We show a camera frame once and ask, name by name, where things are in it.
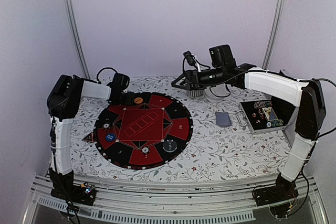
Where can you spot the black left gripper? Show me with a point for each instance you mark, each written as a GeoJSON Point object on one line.
{"type": "Point", "coordinates": [130, 99]}

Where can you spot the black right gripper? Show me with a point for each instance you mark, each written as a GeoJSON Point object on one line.
{"type": "Point", "coordinates": [189, 74]}

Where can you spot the orange big blind button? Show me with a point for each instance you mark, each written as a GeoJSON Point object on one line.
{"type": "Point", "coordinates": [138, 100]}

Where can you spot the blue small blind button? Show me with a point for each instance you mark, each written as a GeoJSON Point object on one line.
{"type": "Point", "coordinates": [110, 137]}

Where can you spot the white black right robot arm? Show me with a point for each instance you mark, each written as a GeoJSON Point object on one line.
{"type": "Point", "coordinates": [306, 95]}

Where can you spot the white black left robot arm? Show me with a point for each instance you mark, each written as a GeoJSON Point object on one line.
{"type": "Point", "coordinates": [63, 105]}

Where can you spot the striped grey ceramic mug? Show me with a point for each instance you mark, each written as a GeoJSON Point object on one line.
{"type": "Point", "coordinates": [195, 93]}

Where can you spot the round red black poker mat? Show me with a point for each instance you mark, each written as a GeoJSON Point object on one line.
{"type": "Point", "coordinates": [158, 118]}

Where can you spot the white ceramic bowl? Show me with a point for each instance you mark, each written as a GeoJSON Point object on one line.
{"type": "Point", "coordinates": [216, 94]}

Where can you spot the blue playing card deck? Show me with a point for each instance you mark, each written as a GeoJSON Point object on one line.
{"type": "Point", "coordinates": [223, 119]}

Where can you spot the floral white table cloth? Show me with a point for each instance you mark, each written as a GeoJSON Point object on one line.
{"type": "Point", "coordinates": [213, 153]}

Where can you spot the row of poker chips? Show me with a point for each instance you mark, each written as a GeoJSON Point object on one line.
{"type": "Point", "coordinates": [262, 104]}

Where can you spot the boxed playing card deck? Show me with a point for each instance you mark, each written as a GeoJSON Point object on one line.
{"type": "Point", "coordinates": [269, 113]}

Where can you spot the aluminium poker chip case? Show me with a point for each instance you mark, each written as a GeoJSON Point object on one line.
{"type": "Point", "coordinates": [265, 119]}

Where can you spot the aluminium front rail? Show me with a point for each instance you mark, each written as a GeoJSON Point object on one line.
{"type": "Point", "coordinates": [230, 201]}

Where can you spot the right aluminium frame post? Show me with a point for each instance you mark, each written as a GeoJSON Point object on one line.
{"type": "Point", "coordinates": [273, 33]}

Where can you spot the aluminium frame post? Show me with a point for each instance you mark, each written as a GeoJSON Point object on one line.
{"type": "Point", "coordinates": [273, 33]}
{"type": "Point", "coordinates": [76, 38]}

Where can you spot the left aluminium frame post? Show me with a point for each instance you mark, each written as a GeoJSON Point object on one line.
{"type": "Point", "coordinates": [76, 38]}

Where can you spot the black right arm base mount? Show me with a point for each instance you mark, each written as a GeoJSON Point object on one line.
{"type": "Point", "coordinates": [281, 191]}

